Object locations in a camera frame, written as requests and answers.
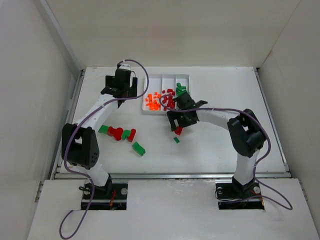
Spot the red round dome lego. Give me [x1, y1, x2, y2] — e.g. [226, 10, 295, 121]
[174, 126, 183, 136]

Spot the orange round lego piece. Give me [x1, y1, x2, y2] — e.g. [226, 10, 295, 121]
[149, 103, 161, 111]

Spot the green red long lego assembly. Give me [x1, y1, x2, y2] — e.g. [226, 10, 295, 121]
[98, 125, 137, 143]

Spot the green arch lego brick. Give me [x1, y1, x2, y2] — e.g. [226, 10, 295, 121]
[132, 141, 146, 156]

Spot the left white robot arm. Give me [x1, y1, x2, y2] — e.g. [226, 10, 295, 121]
[61, 63, 138, 197]

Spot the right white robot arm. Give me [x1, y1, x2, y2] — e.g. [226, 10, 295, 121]
[160, 92, 267, 201]

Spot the small green lego wedge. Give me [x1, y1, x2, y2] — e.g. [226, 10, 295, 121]
[173, 137, 180, 144]

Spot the white three-compartment tray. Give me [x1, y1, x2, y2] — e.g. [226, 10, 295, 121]
[142, 74, 190, 115]

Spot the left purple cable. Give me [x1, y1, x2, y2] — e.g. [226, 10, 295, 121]
[59, 59, 150, 240]

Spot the purple cable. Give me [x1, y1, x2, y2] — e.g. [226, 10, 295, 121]
[59, 59, 150, 240]
[158, 94, 293, 211]

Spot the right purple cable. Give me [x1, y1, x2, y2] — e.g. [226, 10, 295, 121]
[158, 94, 293, 211]

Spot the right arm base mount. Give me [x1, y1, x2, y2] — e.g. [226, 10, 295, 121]
[214, 182, 265, 210]

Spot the aluminium rail front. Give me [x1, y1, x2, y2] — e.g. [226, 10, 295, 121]
[54, 172, 292, 180]

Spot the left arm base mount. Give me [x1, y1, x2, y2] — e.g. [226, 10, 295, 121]
[78, 183, 128, 211]

